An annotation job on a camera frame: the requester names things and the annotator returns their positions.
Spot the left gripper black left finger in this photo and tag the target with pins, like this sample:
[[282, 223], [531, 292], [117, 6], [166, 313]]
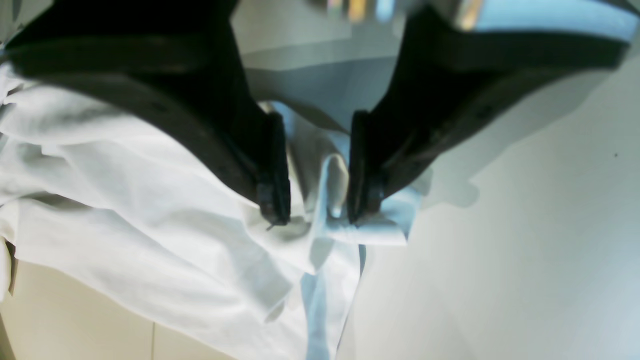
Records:
[[175, 65]]

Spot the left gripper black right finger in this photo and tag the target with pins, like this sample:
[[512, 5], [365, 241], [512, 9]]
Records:
[[461, 64]]

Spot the white t-shirt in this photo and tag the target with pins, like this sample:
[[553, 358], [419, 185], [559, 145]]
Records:
[[101, 196]]

